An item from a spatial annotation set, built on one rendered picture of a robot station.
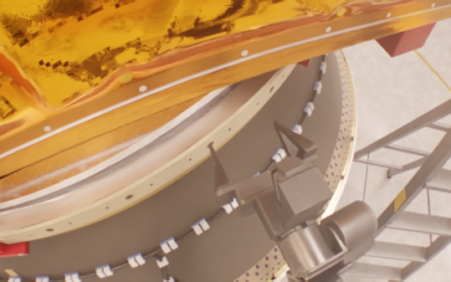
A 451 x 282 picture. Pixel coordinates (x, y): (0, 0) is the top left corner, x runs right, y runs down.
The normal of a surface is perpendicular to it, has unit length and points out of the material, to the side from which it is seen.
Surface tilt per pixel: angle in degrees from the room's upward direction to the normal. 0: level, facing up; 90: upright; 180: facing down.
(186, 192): 62
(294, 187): 0
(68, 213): 0
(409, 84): 0
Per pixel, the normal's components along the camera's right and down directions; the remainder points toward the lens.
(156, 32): 0.23, 0.52
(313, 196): 0.00, -0.51
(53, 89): 0.46, 0.78
